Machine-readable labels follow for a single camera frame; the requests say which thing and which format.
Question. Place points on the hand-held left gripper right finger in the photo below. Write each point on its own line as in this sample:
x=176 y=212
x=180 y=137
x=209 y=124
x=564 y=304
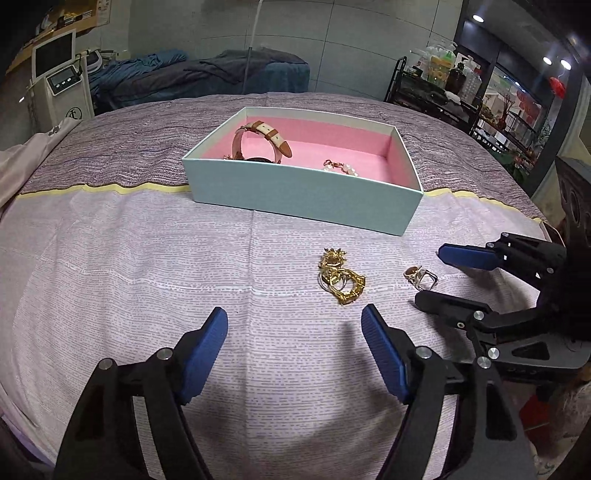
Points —
x=385 y=355

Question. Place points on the white stand pole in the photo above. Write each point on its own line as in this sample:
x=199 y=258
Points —
x=253 y=46

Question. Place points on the green label bottle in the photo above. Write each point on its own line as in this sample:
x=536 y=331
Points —
x=441 y=67

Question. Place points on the grey blanket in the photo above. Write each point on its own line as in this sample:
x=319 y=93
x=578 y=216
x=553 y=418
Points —
x=207 y=74

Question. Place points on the pink dotted quilt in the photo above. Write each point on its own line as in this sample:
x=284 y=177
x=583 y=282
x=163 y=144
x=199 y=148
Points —
x=27 y=157

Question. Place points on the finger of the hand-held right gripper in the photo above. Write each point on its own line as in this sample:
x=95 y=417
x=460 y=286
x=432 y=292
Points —
x=466 y=257
x=445 y=304

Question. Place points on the black metal rack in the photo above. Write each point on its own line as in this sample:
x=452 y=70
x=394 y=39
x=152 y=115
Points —
x=415 y=97

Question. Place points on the red hanging lantern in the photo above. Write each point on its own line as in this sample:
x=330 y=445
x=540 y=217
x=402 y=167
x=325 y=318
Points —
x=557 y=86

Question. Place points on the blue covered massage bed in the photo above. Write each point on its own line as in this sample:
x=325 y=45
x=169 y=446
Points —
x=286 y=76

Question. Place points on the blue blanket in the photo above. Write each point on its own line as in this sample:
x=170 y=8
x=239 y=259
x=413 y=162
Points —
x=152 y=61

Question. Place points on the shop display shelf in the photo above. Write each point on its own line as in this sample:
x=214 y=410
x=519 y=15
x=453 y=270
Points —
x=508 y=110

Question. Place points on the wooden wall shelf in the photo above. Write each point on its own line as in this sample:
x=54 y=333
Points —
x=51 y=30

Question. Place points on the thin metal bangle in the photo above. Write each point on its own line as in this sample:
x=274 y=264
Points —
x=325 y=282

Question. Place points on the clear pump bottle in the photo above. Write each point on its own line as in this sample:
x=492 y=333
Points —
x=473 y=81

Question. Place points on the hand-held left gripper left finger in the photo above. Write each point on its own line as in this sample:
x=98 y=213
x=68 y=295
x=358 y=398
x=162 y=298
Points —
x=205 y=355

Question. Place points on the white beauty machine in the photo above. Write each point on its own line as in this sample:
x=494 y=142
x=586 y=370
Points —
x=60 y=78

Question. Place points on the red object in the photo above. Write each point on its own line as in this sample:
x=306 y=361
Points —
x=533 y=410

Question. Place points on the floral patterned cloth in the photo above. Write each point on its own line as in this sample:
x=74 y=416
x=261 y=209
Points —
x=570 y=415

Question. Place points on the brown pump bottle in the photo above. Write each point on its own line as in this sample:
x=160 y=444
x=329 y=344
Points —
x=458 y=78

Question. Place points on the gold brooch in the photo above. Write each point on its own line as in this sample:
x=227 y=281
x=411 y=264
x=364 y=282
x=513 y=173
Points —
x=331 y=259

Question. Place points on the teal box with pink lining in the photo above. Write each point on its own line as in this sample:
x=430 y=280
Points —
x=300 y=194

